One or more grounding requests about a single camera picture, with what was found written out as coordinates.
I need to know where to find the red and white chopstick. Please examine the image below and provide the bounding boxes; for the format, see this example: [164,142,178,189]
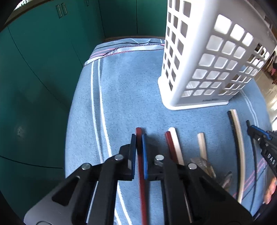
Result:
[165,127,193,223]

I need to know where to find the dark red chopstick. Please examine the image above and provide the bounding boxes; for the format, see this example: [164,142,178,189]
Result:
[136,128,148,225]

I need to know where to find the person's right hand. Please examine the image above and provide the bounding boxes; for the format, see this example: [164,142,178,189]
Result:
[263,177,276,204]

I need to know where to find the teal lower cabinets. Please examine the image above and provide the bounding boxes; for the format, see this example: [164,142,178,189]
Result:
[0,0,168,219]

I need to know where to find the all steel spoon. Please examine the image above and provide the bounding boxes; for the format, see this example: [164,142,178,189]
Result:
[221,171,232,191]

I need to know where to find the white plastic utensil caddy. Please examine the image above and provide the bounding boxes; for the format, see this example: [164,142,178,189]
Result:
[158,1,276,110]

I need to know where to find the blue striped tablecloth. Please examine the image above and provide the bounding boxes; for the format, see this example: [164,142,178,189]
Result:
[65,39,272,214]

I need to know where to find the gold handled steel spoon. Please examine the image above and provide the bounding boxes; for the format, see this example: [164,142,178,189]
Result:
[191,157,216,179]

